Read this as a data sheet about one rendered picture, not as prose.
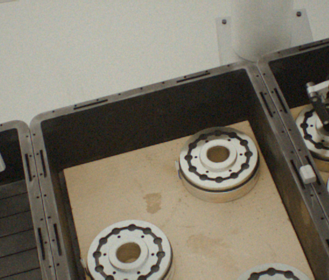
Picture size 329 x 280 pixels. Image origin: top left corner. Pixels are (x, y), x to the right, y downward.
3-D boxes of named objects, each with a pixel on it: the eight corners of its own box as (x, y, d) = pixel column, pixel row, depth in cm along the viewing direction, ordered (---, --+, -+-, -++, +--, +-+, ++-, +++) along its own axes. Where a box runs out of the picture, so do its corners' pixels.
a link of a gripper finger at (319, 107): (311, 79, 104) (331, 105, 108) (298, 86, 104) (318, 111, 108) (317, 94, 102) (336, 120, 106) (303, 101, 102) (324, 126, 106)
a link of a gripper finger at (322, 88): (336, 67, 102) (343, 78, 104) (302, 85, 104) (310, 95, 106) (341, 81, 101) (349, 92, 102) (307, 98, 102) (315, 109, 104)
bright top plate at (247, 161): (171, 140, 111) (171, 137, 111) (244, 121, 112) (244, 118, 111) (191, 199, 105) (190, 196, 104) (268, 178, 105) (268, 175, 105)
